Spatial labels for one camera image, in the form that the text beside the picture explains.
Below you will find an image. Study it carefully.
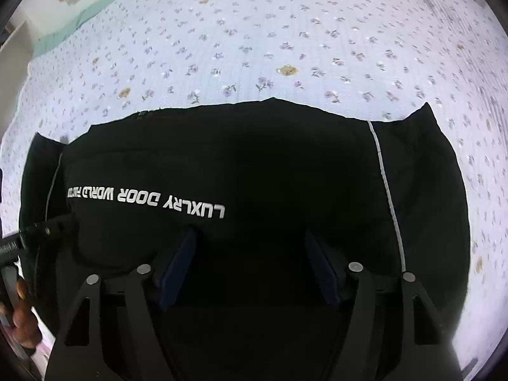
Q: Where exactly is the floral quilted bedspread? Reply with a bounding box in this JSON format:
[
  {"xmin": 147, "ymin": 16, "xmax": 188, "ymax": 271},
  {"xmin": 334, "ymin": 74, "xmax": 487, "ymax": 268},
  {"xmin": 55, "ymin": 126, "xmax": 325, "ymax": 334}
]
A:
[{"xmin": 1, "ymin": 0, "xmax": 507, "ymax": 379}]

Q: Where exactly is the person's left hand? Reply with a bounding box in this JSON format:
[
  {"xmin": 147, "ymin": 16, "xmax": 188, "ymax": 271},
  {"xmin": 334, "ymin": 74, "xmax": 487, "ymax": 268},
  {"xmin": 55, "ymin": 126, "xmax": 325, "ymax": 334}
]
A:
[{"xmin": 1, "ymin": 278, "xmax": 42, "ymax": 350}]

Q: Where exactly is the black hooded jacket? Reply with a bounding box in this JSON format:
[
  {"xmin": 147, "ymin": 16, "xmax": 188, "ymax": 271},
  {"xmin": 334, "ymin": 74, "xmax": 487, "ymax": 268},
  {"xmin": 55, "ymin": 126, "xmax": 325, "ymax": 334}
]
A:
[{"xmin": 20, "ymin": 99, "xmax": 470, "ymax": 380}]

